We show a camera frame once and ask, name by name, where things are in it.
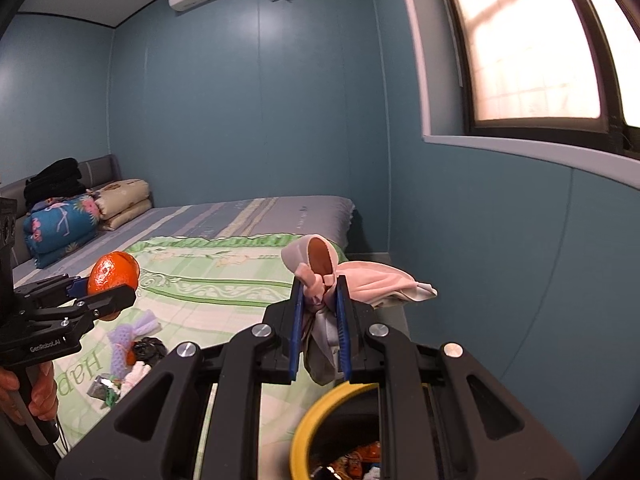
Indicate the black folded clothes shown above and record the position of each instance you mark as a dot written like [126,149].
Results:
[55,180]

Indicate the black plastic bag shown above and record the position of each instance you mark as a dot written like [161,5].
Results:
[150,350]

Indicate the white foam fruit net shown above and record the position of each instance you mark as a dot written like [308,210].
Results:
[119,362]

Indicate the green patterned blanket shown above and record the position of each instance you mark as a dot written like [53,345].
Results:
[210,285]

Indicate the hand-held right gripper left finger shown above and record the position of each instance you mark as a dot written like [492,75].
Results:
[296,330]

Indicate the dark framed window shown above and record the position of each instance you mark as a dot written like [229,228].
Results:
[540,45]

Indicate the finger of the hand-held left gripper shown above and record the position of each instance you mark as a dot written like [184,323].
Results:
[107,300]
[55,287]

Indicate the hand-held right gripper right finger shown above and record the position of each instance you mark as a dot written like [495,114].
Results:
[342,330]

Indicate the person's left hand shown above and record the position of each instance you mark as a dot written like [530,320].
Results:
[37,392]

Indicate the round orange peel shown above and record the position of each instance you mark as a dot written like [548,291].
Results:
[112,270]

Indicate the large white crumpled tissue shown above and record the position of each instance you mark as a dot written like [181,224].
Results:
[135,375]

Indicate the bed with striped sheet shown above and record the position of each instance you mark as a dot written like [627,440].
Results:
[280,215]

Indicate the blue floral folded quilt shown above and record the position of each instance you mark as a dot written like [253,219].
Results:
[60,230]

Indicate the yellow rimmed trash can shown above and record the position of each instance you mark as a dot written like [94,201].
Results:
[305,425]

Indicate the pink plastic bag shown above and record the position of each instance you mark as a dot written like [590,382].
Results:
[375,280]

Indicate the purple foam fruit net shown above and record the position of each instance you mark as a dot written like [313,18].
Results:
[137,327]

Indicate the beige folded quilt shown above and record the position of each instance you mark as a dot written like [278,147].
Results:
[125,202]

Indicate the green foil packet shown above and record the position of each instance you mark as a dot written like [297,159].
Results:
[102,389]

